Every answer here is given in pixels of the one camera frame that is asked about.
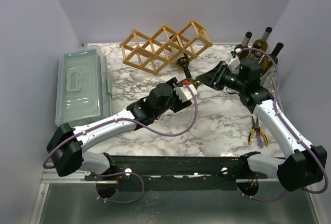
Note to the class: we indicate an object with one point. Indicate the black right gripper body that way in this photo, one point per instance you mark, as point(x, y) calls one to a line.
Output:
point(220, 72)

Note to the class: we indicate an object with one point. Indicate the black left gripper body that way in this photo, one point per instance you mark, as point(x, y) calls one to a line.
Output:
point(174, 102)

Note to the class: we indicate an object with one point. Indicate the green wine bottle brown label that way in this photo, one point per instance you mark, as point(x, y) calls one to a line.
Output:
point(191, 81)

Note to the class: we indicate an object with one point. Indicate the clear square glass bottle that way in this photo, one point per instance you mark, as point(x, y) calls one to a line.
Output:
point(267, 77)

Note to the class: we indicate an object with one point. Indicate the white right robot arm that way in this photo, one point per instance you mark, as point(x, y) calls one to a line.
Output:
point(303, 163)

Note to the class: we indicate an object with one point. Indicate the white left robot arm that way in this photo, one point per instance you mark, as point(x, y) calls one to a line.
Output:
point(68, 149)

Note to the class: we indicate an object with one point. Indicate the green bottle front right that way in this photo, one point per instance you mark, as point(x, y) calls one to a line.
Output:
point(266, 63)

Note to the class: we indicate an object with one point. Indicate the green bottle silver neck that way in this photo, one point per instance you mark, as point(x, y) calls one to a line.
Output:
point(244, 44)

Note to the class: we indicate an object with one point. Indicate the green bottle in rack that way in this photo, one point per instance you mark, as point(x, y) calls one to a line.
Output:
point(181, 60)

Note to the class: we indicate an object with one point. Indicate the tall green bottle rear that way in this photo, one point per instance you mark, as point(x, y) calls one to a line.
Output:
point(262, 42)

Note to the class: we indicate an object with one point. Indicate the wooden lattice wine rack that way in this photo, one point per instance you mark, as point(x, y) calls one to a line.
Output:
point(153, 53)

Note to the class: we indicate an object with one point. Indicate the translucent plastic storage box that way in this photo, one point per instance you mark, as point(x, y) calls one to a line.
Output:
point(83, 88)

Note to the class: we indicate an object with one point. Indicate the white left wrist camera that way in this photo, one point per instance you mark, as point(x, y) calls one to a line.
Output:
point(185, 92)

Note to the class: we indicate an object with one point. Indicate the yellow handled pliers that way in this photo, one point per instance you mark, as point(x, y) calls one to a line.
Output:
point(260, 135)

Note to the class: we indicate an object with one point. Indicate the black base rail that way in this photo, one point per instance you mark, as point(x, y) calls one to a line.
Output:
point(164, 173)

